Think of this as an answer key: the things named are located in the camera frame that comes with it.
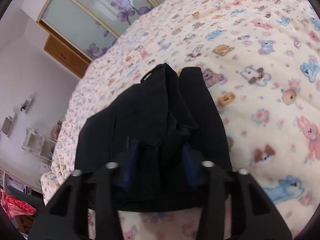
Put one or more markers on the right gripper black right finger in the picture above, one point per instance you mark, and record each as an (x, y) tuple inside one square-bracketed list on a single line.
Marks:
[(253, 215)]

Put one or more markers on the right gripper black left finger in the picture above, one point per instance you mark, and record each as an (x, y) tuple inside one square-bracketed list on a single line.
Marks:
[(65, 216)]

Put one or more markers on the black pants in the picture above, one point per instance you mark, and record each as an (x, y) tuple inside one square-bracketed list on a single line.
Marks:
[(159, 131)]

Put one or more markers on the red patterned bag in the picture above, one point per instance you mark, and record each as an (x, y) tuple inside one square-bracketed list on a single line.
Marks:
[(14, 207)]

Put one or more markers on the brown wooden door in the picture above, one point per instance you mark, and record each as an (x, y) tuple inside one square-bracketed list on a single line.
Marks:
[(67, 57)]

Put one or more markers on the cartoon animal print bed blanket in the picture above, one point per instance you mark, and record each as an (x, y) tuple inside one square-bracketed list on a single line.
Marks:
[(260, 62)]

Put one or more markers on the frosted glass floral wardrobe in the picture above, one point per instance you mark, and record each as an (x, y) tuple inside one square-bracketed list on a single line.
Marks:
[(93, 26)]

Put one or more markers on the white wall shelf unit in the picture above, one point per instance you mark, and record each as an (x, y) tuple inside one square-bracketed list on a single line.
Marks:
[(39, 145)]

